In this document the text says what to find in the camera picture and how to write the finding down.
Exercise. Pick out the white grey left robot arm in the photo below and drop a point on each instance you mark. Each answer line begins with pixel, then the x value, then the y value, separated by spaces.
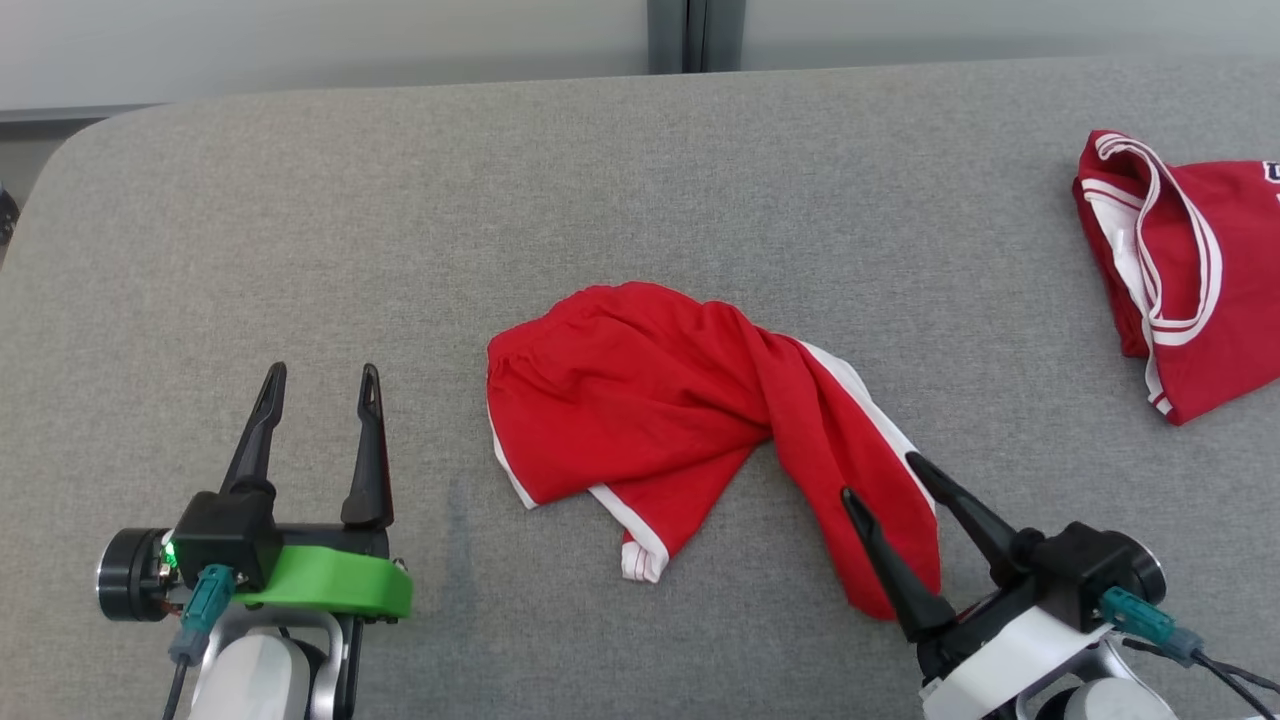
pixel 255 680

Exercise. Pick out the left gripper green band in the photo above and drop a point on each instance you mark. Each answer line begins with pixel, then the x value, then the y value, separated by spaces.
pixel 340 590

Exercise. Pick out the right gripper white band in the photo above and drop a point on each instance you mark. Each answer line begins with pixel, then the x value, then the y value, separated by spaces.
pixel 1000 660

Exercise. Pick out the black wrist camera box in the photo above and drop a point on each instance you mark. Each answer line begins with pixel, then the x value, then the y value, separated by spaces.
pixel 225 530
pixel 1080 570

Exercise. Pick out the grey metal upright post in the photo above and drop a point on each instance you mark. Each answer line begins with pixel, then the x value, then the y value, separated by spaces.
pixel 695 35

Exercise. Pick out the red shorts with white trim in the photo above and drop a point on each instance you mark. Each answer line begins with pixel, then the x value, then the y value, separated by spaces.
pixel 650 400

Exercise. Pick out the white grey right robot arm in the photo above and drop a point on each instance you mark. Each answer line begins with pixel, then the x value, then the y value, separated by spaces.
pixel 1110 700

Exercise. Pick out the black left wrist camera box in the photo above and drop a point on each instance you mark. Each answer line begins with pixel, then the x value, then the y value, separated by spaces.
pixel 225 530

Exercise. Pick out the red jersey with white sleeves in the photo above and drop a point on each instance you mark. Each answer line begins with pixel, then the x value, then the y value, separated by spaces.
pixel 1200 270

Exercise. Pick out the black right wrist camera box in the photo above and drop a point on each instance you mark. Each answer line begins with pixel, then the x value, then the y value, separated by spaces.
pixel 1080 570

